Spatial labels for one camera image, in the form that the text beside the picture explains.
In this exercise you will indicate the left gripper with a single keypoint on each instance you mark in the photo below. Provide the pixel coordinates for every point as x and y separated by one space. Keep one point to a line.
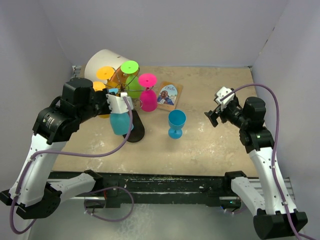
102 94

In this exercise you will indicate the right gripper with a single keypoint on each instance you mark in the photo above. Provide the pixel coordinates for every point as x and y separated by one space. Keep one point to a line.
213 115

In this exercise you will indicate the orange wine glass back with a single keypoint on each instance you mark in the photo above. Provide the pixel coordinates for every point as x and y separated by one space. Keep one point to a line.
99 86

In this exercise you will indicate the orange wine glass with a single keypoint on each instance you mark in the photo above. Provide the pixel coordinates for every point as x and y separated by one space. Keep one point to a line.
109 77
99 86

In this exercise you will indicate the blue wine glass front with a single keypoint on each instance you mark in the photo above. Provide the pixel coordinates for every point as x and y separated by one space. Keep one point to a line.
119 122

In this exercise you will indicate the blue wine glass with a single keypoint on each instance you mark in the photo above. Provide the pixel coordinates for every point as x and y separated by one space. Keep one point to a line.
119 122
176 121

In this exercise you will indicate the orange wine glass front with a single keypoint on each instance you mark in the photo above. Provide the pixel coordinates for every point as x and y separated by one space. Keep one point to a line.
109 77

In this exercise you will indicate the green wine glass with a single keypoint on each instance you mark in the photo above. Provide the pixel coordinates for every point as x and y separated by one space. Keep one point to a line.
132 86

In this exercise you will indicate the pink wine glass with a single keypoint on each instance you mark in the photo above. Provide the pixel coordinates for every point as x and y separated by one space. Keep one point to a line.
148 97

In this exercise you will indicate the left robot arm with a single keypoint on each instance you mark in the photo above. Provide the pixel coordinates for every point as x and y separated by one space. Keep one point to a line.
31 195

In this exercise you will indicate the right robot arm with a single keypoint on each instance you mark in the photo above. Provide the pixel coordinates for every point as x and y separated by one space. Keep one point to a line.
275 214

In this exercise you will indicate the metal wine glass rack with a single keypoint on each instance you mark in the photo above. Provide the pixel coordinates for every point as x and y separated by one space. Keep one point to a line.
138 131

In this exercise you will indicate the white cylinder container orange lid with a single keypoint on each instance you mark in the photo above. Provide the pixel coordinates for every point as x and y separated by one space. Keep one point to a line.
102 58

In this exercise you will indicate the orange picture book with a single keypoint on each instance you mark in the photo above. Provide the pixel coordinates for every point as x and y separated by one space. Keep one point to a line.
168 95

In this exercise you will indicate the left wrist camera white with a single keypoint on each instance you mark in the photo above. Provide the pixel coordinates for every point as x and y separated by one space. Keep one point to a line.
119 104

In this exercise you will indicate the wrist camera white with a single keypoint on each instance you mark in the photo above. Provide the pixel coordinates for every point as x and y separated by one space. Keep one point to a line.
223 97
119 104

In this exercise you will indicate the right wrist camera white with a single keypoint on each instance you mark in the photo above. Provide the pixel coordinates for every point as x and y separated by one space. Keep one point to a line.
223 97

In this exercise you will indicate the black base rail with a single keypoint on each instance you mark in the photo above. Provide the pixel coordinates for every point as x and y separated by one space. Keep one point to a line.
127 188

